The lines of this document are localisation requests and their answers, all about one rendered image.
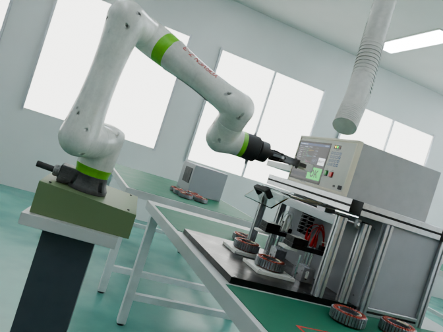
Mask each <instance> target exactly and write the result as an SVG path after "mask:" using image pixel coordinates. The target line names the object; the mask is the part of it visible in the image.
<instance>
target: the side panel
mask: <svg viewBox="0 0 443 332"><path fill-rule="evenodd" d="M442 262H443V242H442V241H439V240H436V239H433V238H429V237H427V236H423V235H419V234H417V233H413V232H411V231H406V230H404V229H401V228H397V227H394V226H391V225H388V224H385V226H384V230H383V233H382V236H381V239H380V242H379V245H378V248H377V251H376V254H375V257H374V261H373V263H372V267H371V269H370V273H369V276H368V279H367V283H366V285H365V289H364V291H363V295H362V297H361V301H360V303H359V307H356V306H355V308H354V310H358V311H359V312H361V313H363V314H364V315H366V316H369V317H372V318H378V319H380V317H381V316H390V317H393V318H396V319H398V320H401V321H403V322H406V323H408V324H409V325H411V326H412V327H418V328H421V326H422V324H423V320H424V318H425V314H426V311H427V308H428V304H429V302H430V298H431V296H432V292H433V290H434V286H435V283H436V280H437V277H438V274H439V271H440V268H441V265H442Z"/></svg>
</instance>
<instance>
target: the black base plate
mask: <svg viewBox="0 0 443 332"><path fill-rule="evenodd" d="M183 234H184V235H185V236H186V237H187V238H188V239H189V240H190V241H191V242H192V243H193V244H194V245H195V246H196V247H197V249H198V250H199V251H200V252H201V253H202V254H203V255H204V256H205V257H206V259H207V260H208V261H209V262H210V263H211V264H212V265H213V266H214V267H215V268H216V269H217V270H218V271H219V272H220V273H221V275H222V276H223V277H224V278H225V279H226V280H227V281H228V282H229V283H231V284H234V285H239V286H242V287H248V288H251V289H256V290H260V291H265V292H270V293H274V294H279V295H282V296H288V297H291V298H296V299H299V300H305V301H308V302H314V303H317V304H322V305H325V306H331V305H332V304H341V305H344V306H349V307H351V309H352V308H353V307H354V305H352V304H351V303H350V302H348V301H347V304H344V303H341V302H338V300H335V298H336V295H337V294H336V293H335V292H334V291H332V290H330V289H329V288H328V287H326V288H325V291H324V294H323V297H322V298H319V297H315V296H313V294H311V290H312V287H313V285H314V281H315V279H314V278H313V280H312V284H309V283H304V282H301V281H299V280H298V279H296V278H295V282H291V281H286V280H283V279H278V278H275V277H269V276H266V275H261V274H258V273H257V272H255V271H254V270H253V269H252V268H251V267H249V266H248V265H247V264H246V263H245V262H244V261H243V258H247V259H250V260H255V259H254V258H250V257H246V256H242V255H238V254H234V253H233V252H232V251H231V250H230V249H229V248H228V247H226V246H225V245H224V244H223V241H226V242H230V243H233V241H231V240H226V239H224V238H219V237H216V236H212V235H207V234H204V233H200V232H196V231H192V230H188V229H184V231H183ZM267 252H268V251H266V250H264V249H261V248H260V250H259V253H261V254H267ZM284 263H285V264H286V266H285V269H284V271H285V272H286V273H287V274H289V275H290V276H292V275H291V273H292V271H293V267H294V265H293V264H292V263H291V262H289V261H288V260H286V259H285V260H284ZM292 277H293V276H292Z"/></svg>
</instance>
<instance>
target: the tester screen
mask: <svg viewBox="0 0 443 332"><path fill-rule="evenodd" d="M329 149H330V145H324V144H313V143H306V142H301V144H300V147H299V151H298V153H297V157H296V158H297V159H299V160H301V161H304V162H306V163H310V164H311V160H312V157H319V158H323V159H326V158H327V155H328V151H329ZM312 165H314V167H315V168H319V169H323V167H324V166H320V165H315V164H312ZM292 170H295V171H300V172H304V173H306V174H305V176H301V175H296V174H293V173H291V175H292V176H295V177H299V178H302V179H307V178H306V175H307V172H308V171H304V170H303V171H302V170H299V169H296V168H295V166H293V169H292ZM307 180H311V181H314V182H319V181H316V180H312V179H307Z"/></svg>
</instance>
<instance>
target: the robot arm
mask: <svg viewBox="0 0 443 332"><path fill-rule="evenodd" d="M134 47H136V48H137V49H138V50H139V51H140V52H142V53H143V54H145V56H147V57H148V58H149V59H151V60H152V61H153V62H155V63H156V64H158V65H159V66H161V67H162V68H163V69H164V70H166V71H167V72H169V73H170V74H172V75H173V76H175V77H176V78H178V79H179V80H181V81H182V82H184V83H185V84H186V85H188V86H189V87H190V88H192V89H193V90H194V91H195V92H197V93H198V94H199V95H200V96H202V97H203V98H204V99H205V100H206V101H207V102H208V103H209V104H210V105H213V106H214V107H215V108H216V109H217V110H218V116H217V117H216V118H215V120H214V122H213V123H212V124H211V125H210V127H209V128H208V130H207V132H206V142H207V145H208V146H209V147H210V149H212V150H213V151H215V152H218V153H228V154H231V155H235V156H237V157H241V158H243V159H245V164H247V162H248V161H254V160H257V161H260V162H265V161H266V160H267V159H269V160H271V161H277V162H280V163H285V164H288V165H292V166H295V168H296V169H297V168H298V169H302V170H304V171H308V172H310V173H311V172H312V170H313V168H314V165H312V164H310V163H306V162H304V161H301V160H299V159H297V158H292V157H289V156H287V155H285V154H284V153H280V152H279V151H277V150H271V145H270V143H268V142H265V141H262V139H261V137H258V136H257V135H256V133H254V134H249V133H248V132H244V131H243V129H244V128H245V126H246V125H247V123H248V122H249V121H250V120H251V118H252V116H253V115H254V103H253V101H252V99H251V98H250V97H249V96H248V95H247V94H245V93H243V92H242V91H240V90H238V89H237V88H235V87H234V86H232V85H231V84H229V83H228V82H227V81H225V80H224V79H223V78H222V77H220V76H219V75H218V74H216V73H215V72H214V71H213V70H212V69H210V68H209V67H208V66H207V65H205V64H204V63H203V62H202V61H201V60H200V59H199V58H198V57H197V56H196V55H195V54H194V53H193V52H192V51H191V50H190V49H189V48H188V47H187V46H186V45H185V44H184V43H183V42H182V41H180V40H179V39H178V38H177V37H176V36H175V35H173V34H172V33H171V32H170V31H169V30H168V29H167V28H166V27H165V26H163V25H162V24H161V23H159V22H158V21H157V20H156V19H154V18H152V17H151V16H149V15H148V14H147V13H146V12H145V11H144V9H143V8H142V7H141V6H140V5H139V4H138V3H137V2H135V1H132V0H118V1H116V2H114V3H113V4H112V5H111V6H110V8H109V9H108V11H107V15H106V19H105V23H104V26H103V30H102V34H101V38H100V41H99V44H98V47H97V50H96V53H95V55H94V59H93V61H92V64H91V66H90V69H89V71H88V74H87V76H86V79H85V81H84V83H83V85H82V87H81V89H80V92H79V94H78V96H77V98H76V100H75V102H74V104H73V106H72V107H71V110H70V111H69V114H68V115H67V117H66V119H65V120H64V122H63V124H62V125H61V127H60V129H59V132H58V141H59V144H60V146H61V147H62V149H63V150H64V151H65V152H67V153H68V154H70V155H73V156H77V157H78V159H77V161H76V166H74V165H71V164H68V163H64V164H62V165H55V166H52V165H50V164H47V163H44V162H42V161H37V163H36V166H37V167H40V168H42V169H45V170H48V171H51V172H52V175H53V176H56V177H57V178H56V181H57V182H60V183H65V184H67V185H69V186H70V187H71V188H74V189H75V190H78V191H80V192H83V193H86V194H89V195H93V196H99V197H105V196H106V194H107V189H106V186H107V180H108V178H109V176H110V175H111V174H112V172H113V168H114V166H115V164H116V161H117V158H118V157H119V154H120V151H121V148H122V146H123V143H124V141H125V134H124V132H123V131H121V130H120V129H118V128H117V127H115V126H113V125H111V124H107V123H104V122H105V118H106V115H107V111H108V109H109V105H110V103H111V99H112V97H113V94H114V91H115V89H116V87H117V83H118V81H119V79H120V77H121V74H122V72H123V69H124V68H125V65H126V64H127V61H128V59H129V57H130V55H131V53H132V51H133V49H134Z"/></svg>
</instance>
